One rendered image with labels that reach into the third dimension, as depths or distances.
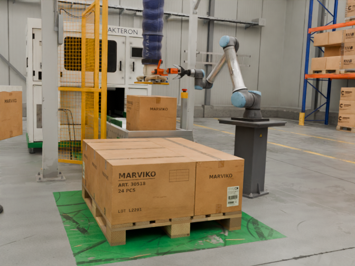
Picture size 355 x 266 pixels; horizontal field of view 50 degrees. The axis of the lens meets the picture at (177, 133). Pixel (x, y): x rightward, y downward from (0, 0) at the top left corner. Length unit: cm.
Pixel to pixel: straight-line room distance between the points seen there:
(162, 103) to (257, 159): 111
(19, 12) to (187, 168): 1042
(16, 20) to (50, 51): 824
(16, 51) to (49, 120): 821
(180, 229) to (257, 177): 138
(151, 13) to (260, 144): 176
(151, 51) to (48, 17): 113
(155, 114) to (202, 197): 140
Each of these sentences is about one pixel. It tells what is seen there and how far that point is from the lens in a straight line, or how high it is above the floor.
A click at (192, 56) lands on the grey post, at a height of 163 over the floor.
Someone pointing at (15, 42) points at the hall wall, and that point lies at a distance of 1247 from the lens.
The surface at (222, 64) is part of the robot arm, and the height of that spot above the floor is 131.
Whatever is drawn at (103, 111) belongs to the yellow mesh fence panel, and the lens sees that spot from 448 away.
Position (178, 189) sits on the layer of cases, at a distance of 268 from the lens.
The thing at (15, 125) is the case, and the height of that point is 71.
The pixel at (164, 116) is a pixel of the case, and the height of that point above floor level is 75.
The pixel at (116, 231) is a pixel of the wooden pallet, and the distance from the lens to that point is 262.
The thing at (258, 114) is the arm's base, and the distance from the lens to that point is 385.
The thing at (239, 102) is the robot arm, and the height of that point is 93.
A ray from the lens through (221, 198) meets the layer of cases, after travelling 285.
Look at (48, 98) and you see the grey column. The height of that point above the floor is 89.
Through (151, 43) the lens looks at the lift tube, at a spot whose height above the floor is 151.
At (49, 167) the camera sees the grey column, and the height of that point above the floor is 13.
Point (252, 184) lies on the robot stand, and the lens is 387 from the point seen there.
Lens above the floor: 106
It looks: 7 degrees down
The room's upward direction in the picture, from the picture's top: 2 degrees clockwise
